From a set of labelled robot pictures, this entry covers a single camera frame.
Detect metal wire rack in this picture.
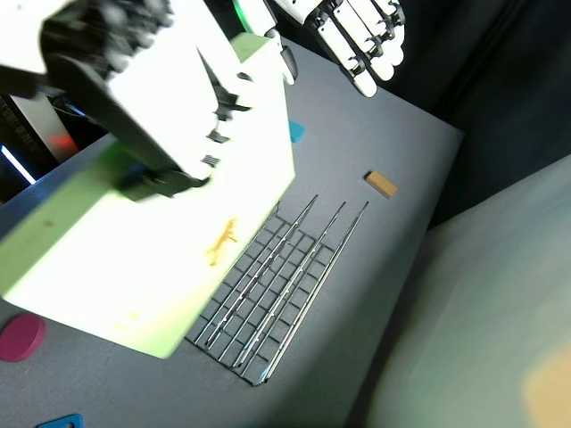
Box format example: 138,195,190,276
185,193,371,388

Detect small wooden block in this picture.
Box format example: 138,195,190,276
364,170,399,199

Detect dark background equipment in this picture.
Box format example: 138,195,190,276
0,86,112,204

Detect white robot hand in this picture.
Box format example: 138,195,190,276
252,0,408,98
44,8,252,201

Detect magenta round disc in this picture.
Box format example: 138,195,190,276
0,313,47,362

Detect grey table cloth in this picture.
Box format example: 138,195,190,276
0,37,465,428

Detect white light strip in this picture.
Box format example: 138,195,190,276
0,144,37,186

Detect blue perforated plastic piece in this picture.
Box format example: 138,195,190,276
37,413,86,428

